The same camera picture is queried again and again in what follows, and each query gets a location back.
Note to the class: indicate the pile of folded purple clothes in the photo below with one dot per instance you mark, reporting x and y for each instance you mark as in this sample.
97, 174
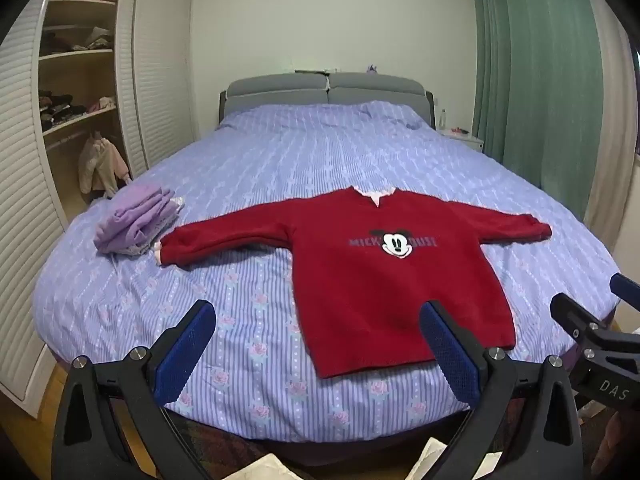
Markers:
132, 220

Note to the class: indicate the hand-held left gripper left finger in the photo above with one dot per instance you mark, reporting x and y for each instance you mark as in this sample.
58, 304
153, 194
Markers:
187, 350

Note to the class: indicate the grey padded headboard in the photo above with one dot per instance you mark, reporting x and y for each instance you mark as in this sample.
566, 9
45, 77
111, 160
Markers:
300, 87

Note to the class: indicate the stack of dark folded clothes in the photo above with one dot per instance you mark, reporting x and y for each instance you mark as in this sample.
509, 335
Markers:
57, 107

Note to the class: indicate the white nightstand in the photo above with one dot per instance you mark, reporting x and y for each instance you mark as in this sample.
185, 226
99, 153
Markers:
462, 140

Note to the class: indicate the small clear bottle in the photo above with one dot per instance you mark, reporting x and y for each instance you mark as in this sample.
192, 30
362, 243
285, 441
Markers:
442, 120

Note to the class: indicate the white paper sheet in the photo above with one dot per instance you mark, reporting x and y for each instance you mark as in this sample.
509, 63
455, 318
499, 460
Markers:
265, 467

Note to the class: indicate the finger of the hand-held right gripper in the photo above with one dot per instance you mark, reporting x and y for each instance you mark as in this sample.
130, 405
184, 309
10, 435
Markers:
627, 290
575, 317

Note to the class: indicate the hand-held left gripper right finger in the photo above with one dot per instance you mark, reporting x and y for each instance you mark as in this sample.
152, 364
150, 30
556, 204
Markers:
447, 355

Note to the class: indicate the small purple toy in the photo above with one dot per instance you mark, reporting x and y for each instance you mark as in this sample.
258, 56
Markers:
373, 69

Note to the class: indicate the blue floral striped bedspread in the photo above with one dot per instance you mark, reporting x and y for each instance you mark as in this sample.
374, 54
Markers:
310, 155

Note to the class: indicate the mixed folded clothes on shelf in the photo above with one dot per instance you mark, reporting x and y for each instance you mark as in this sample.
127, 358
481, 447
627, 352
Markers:
80, 40

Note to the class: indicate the white louvred wardrobe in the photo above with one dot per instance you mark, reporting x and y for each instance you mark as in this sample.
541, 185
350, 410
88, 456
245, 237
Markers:
22, 185

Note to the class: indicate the beige curtain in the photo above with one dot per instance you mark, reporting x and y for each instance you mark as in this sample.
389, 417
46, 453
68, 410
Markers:
612, 135

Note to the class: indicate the green curtain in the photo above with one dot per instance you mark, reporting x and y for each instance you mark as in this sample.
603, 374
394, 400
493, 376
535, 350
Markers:
540, 85

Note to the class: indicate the pink folded clothes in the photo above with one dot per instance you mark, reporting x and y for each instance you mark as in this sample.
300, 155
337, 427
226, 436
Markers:
102, 104

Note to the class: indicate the red cartoon print sweater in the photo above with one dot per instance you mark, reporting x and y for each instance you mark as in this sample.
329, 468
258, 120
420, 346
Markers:
360, 290

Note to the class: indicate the hanging beige pink jacket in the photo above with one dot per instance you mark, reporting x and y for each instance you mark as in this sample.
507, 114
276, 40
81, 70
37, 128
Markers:
102, 162

